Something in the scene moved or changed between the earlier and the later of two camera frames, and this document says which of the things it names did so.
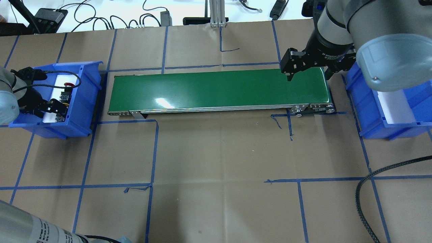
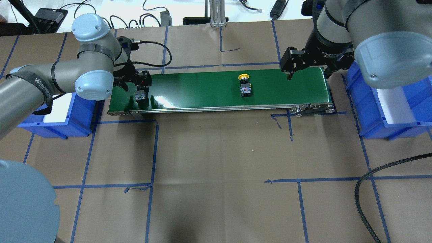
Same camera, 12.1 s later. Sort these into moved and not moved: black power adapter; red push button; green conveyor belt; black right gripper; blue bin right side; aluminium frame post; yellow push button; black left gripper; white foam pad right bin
Moved: yellow push button; black left gripper; red push button
Not moved: aluminium frame post; black power adapter; blue bin right side; green conveyor belt; white foam pad right bin; black right gripper
